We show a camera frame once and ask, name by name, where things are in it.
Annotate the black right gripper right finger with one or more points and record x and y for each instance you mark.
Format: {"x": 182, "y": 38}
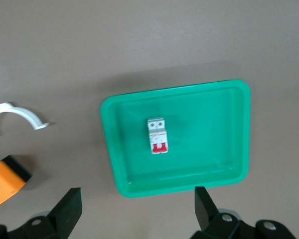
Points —
{"x": 206, "y": 214}

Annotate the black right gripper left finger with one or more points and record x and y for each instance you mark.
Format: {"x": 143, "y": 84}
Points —
{"x": 64, "y": 214}

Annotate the white red circuit breaker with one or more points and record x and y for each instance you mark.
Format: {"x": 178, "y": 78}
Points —
{"x": 157, "y": 134}

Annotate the green plastic tray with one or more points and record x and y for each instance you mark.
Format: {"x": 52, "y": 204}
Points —
{"x": 201, "y": 154}

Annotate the orange push button box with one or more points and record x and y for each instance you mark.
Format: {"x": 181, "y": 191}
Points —
{"x": 2, "y": 179}

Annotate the small white pipe clamp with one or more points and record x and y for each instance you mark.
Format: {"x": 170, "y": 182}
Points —
{"x": 30, "y": 117}

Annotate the brown table mat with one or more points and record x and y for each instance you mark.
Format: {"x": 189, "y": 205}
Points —
{"x": 139, "y": 37}

